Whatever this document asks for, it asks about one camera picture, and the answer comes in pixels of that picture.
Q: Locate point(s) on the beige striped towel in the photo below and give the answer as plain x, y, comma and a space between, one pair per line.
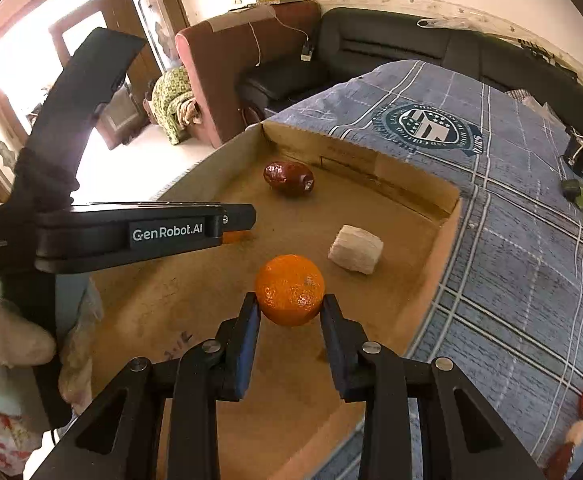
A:
190, 111

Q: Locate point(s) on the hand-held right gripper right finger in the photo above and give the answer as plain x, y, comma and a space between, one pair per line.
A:
331, 355

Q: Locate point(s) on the black small box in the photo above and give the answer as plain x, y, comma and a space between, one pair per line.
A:
581, 157

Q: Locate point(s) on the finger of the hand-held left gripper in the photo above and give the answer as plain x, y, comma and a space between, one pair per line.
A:
239, 217

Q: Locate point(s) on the brown cardboard tray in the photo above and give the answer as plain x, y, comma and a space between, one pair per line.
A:
196, 310

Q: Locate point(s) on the small dark object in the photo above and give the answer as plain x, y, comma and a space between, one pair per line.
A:
570, 189

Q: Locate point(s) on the crumpled translucent plastic bag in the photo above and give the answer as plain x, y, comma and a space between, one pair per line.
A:
79, 350

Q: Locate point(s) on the striped cloth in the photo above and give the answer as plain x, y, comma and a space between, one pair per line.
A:
521, 95

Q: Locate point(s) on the white peeled fruit chunk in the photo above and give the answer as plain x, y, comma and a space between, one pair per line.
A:
355, 249
577, 432

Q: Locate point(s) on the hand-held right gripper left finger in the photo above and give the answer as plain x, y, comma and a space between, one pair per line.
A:
249, 355

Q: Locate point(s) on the brown armchair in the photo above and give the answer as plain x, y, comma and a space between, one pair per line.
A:
231, 85

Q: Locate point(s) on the black leather sofa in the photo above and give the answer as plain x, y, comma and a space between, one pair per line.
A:
371, 35

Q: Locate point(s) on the orange mandarin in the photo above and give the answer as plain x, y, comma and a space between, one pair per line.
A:
290, 290

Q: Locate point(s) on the wooden glass door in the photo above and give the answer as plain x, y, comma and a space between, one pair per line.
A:
121, 10

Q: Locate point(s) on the green patterned cloth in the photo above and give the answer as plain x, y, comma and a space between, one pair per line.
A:
171, 95

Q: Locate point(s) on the person's left hand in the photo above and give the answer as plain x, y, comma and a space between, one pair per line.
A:
16, 345

